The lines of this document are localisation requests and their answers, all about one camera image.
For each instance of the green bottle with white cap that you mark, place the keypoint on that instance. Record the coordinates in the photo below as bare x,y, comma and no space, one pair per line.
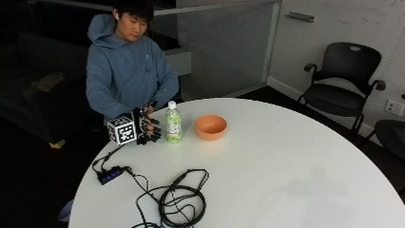
173,126

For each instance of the glass partition panel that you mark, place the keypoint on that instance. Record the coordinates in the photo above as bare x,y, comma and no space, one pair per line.
228,47

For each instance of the white wall outlet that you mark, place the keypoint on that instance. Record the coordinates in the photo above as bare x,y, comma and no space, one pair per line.
394,107

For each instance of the white earbud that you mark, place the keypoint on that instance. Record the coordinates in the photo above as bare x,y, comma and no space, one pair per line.
114,15

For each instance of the dark sofa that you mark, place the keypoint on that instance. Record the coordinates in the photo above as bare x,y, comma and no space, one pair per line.
37,104

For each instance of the black chair seat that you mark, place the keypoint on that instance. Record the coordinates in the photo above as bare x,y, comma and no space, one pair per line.
391,136

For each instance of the black usb hub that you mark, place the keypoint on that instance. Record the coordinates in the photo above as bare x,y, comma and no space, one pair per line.
110,175

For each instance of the black office chair with armrests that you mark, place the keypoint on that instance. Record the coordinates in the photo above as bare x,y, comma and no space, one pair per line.
341,95

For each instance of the orange bowl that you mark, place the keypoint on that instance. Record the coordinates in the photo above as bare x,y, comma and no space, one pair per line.
210,127

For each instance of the grey wall bracket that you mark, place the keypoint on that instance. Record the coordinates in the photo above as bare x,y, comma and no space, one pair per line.
298,16

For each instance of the white marker cube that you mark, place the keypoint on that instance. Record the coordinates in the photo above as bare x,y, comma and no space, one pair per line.
121,130

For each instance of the the person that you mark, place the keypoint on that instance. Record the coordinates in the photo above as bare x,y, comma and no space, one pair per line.
126,63

